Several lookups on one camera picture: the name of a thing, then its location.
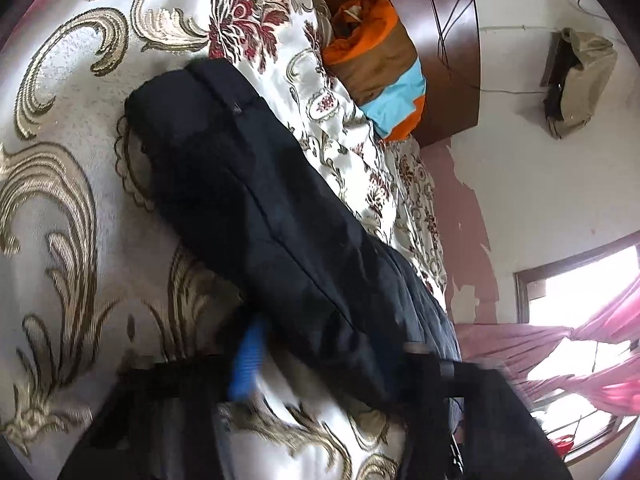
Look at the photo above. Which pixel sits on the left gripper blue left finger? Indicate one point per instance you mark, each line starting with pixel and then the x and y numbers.
pixel 162 421

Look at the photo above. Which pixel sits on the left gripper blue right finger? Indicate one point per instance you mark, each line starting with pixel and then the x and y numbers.
pixel 467 422

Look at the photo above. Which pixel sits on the dark navy padded jacket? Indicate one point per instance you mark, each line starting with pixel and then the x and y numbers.
pixel 236 187

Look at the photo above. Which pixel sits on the pink curtain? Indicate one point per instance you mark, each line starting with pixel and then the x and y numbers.
pixel 545 359

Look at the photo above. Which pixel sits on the red hanging garment outside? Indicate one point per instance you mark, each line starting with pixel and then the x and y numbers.
pixel 563 442

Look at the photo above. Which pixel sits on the brown framed window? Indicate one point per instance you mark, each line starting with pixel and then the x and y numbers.
pixel 567 293

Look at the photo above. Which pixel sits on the floral white red bedspread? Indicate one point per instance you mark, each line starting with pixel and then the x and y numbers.
pixel 91 276

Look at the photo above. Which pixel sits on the orange brown blue pillow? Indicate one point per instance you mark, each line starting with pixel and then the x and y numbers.
pixel 373 56

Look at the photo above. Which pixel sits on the brown wooden headboard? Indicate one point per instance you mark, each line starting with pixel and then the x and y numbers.
pixel 447 38

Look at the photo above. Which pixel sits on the olive cloth covered wall unit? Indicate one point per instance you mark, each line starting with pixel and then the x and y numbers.
pixel 579 68

